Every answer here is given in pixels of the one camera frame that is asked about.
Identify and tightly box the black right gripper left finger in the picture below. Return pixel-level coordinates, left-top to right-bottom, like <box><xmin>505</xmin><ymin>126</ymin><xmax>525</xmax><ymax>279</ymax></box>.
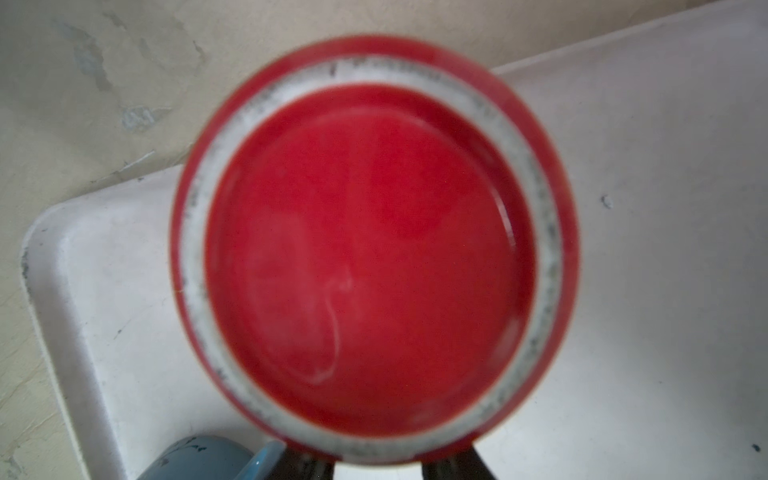
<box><xmin>263</xmin><ymin>447</ymin><xmax>335</xmax><ymax>480</ymax></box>

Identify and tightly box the light blue mug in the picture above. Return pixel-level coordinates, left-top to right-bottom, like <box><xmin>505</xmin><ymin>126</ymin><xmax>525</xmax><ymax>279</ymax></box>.
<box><xmin>138</xmin><ymin>435</ymin><xmax>286</xmax><ymax>480</ymax></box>

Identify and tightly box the white plastic tray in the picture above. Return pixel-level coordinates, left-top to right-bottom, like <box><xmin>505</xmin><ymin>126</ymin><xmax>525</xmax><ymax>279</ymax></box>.
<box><xmin>21</xmin><ymin>1</ymin><xmax>767</xmax><ymax>479</ymax></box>

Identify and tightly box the red mug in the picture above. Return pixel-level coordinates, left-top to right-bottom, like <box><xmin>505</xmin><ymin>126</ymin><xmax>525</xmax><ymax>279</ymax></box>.
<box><xmin>169</xmin><ymin>35</ymin><xmax>580</xmax><ymax>465</ymax></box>

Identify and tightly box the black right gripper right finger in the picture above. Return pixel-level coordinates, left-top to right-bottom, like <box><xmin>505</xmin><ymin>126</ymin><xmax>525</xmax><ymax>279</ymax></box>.
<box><xmin>421</xmin><ymin>447</ymin><xmax>496</xmax><ymax>480</ymax></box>

